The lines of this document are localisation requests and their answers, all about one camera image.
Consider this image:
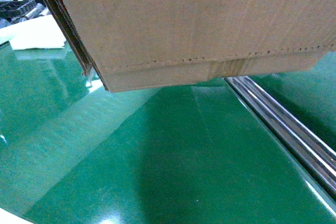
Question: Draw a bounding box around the metal conveyor joint rail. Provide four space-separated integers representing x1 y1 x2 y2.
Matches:
224 76 335 199

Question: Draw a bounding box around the metal roller conveyor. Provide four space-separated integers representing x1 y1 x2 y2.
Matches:
1 0 50 28

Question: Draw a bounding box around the green circular conveyor belt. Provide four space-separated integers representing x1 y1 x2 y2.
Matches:
1 44 335 223

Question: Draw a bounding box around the brown cardboard box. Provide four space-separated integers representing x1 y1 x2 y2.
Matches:
44 0 335 92

